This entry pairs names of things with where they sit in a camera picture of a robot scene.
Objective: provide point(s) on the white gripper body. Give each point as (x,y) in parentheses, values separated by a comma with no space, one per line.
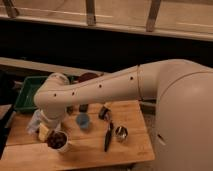
(43,131)

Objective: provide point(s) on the dark grapes bunch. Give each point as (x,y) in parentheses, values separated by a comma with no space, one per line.
(56,140)

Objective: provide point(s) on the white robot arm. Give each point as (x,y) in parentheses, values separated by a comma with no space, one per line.
(182,89)

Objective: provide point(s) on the white paper cup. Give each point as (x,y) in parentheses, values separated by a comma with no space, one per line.
(64,148)

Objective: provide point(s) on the blue plastic cup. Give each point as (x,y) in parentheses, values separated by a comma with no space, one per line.
(83,121)

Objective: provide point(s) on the small metal cup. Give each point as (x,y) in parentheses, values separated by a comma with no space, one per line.
(121,133)

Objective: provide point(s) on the crumpled plastic bag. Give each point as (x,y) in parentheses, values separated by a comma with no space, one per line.
(39,118)

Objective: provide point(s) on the green plastic tray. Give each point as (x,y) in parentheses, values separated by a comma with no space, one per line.
(25,100)

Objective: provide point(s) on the black rectangular block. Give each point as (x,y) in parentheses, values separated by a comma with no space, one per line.
(83,108)

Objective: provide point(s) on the purple bowl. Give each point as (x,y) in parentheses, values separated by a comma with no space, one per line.
(87,76)

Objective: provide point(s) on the wooden table board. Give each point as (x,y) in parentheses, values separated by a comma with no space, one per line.
(23,152)

